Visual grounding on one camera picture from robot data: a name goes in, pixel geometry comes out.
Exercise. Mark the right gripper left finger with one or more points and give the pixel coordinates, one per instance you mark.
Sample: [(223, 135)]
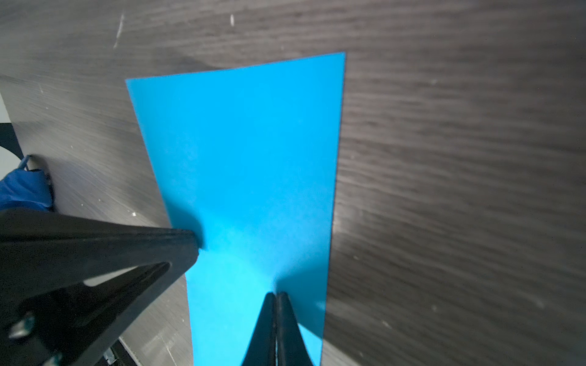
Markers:
[(262, 347)]

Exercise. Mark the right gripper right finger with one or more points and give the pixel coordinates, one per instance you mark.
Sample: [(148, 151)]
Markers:
[(290, 345)]

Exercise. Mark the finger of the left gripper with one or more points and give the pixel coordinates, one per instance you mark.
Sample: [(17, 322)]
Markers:
[(71, 286)]

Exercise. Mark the blue square paper sheet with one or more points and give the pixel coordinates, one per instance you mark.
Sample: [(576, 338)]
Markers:
[(247, 159)]

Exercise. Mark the blue round cloth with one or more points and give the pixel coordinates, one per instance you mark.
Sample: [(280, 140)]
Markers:
[(27, 188)]

